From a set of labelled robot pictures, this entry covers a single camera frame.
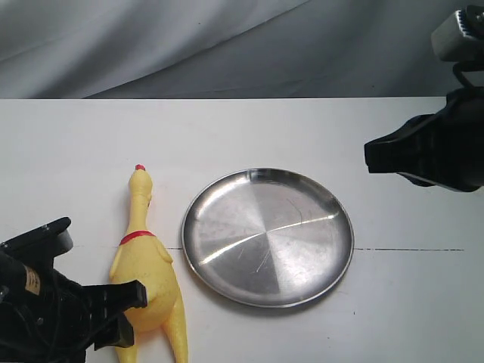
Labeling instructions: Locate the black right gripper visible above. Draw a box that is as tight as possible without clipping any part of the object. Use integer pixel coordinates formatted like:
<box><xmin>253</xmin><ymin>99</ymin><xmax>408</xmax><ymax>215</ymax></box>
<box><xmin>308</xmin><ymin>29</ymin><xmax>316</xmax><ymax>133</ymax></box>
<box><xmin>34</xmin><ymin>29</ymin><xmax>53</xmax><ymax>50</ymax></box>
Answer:
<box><xmin>1</xmin><ymin>252</ymin><xmax>148</xmax><ymax>362</ymax></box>

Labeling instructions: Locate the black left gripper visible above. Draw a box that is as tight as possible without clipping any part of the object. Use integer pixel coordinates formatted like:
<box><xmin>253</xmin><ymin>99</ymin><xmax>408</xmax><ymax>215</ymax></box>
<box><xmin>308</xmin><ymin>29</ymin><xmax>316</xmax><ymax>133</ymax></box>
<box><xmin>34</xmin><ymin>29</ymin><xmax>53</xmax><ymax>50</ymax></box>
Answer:
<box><xmin>364</xmin><ymin>87</ymin><xmax>483</xmax><ymax>192</ymax></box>

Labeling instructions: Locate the yellow rubber chicken toy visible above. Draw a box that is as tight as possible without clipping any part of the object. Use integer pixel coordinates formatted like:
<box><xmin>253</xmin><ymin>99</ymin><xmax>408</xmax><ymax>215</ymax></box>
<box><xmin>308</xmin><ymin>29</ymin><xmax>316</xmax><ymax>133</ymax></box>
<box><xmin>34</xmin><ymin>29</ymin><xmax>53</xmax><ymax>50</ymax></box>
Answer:
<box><xmin>109</xmin><ymin>164</ymin><xmax>189</xmax><ymax>362</ymax></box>

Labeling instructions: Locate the round stainless steel plate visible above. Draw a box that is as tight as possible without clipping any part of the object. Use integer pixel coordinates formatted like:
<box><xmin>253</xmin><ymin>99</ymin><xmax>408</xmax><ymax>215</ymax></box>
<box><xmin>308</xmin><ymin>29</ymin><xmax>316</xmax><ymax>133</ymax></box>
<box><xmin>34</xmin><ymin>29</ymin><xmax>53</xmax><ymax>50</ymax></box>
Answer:
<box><xmin>180</xmin><ymin>168</ymin><xmax>355</xmax><ymax>309</ymax></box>

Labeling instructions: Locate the grey backdrop cloth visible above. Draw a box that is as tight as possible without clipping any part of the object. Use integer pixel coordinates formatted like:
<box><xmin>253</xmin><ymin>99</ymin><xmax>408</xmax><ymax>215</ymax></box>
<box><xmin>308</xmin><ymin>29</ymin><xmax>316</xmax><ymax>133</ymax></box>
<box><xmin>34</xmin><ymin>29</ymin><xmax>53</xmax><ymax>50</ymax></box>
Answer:
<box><xmin>1</xmin><ymin>1</ymin><xmax>465</xmax><ymax>98</ymax></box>

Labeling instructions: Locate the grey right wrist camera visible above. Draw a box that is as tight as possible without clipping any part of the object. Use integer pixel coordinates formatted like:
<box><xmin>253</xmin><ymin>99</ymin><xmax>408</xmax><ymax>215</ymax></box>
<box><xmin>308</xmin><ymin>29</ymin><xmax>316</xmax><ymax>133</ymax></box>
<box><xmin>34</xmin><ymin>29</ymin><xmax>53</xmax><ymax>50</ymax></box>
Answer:
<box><xmin>1</xmin><ymin>217</ymin><xmax>73</xmax><ymax>264</ymax></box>

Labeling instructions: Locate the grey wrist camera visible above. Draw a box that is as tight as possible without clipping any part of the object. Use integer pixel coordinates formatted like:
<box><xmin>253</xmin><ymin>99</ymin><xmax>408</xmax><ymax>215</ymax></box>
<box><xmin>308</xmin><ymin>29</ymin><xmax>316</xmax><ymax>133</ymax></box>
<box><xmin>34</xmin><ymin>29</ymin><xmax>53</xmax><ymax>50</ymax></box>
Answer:
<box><xmin>1</xmin><ymin>217</ymin><xmax>73</xmax><ymax>264</ymax></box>
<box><xmin>430</xmin><ymin>5</ymin><xmax>483</xmax><ymax>63</ymax></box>

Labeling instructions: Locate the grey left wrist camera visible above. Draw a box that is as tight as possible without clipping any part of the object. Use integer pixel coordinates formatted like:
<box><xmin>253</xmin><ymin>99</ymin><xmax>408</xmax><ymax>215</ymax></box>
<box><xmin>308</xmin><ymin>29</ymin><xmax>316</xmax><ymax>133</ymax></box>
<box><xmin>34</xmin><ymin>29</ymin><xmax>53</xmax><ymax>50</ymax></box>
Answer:
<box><xmin>430</xmin><ymin>5</ymin><xmax>483</xmax><ymax>63</ymax></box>

